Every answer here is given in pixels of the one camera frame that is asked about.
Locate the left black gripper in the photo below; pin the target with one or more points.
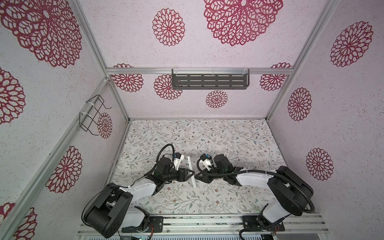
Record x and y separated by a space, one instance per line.
182 174

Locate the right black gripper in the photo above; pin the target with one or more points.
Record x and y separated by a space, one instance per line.
205 178

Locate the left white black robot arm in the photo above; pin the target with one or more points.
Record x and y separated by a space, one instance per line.
112 209

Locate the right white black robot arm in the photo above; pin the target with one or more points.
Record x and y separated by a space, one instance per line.
293 196

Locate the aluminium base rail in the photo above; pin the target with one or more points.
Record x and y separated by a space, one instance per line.
231 224

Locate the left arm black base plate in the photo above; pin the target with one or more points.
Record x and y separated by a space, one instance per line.
149 225

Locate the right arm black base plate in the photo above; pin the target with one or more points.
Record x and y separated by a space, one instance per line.
256 223

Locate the grey slotted wall shelf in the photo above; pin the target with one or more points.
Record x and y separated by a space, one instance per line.
197 81

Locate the black wire wall basket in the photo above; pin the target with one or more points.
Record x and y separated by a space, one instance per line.
96 121

